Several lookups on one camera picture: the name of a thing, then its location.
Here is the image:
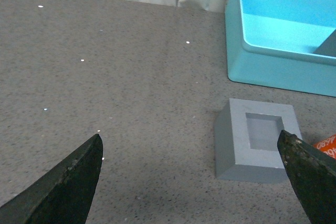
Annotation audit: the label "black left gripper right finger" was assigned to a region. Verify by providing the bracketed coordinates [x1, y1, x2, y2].
[277, 130, 335, 223]

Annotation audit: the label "orange cylinder white numbers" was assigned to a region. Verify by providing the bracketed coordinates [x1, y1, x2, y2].
[313, 134, 336, 159]

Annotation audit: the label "gray cube square recess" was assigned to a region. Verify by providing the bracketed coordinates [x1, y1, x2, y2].
[214, 98, 301, 183]

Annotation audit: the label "blue plastic box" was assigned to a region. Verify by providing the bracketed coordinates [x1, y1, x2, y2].
[225, 0, 335, 97]

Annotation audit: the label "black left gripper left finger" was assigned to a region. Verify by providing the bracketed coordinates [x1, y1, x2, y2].
[1, 134, 103, 223]

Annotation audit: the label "gray cube round recess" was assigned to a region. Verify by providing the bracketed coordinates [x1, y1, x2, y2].
[313, 30, 336, 57]

